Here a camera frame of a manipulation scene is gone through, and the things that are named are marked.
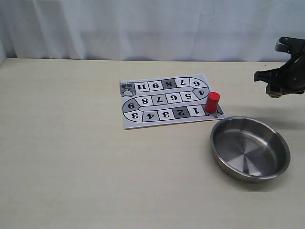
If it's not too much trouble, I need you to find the stainless steel round pan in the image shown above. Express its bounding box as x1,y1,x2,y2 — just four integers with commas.
210,116,291,184

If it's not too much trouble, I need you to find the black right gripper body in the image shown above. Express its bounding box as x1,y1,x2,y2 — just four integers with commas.
276,54,305,92

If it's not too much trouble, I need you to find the red cylinder game piece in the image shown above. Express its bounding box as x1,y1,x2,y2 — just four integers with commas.
205,92,220,113

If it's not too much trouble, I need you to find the white curtain backdrop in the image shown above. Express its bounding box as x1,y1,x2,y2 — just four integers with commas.
0,0,305,62

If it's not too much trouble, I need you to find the printed number board game sheet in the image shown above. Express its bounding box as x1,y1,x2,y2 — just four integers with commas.
119,73,226,129

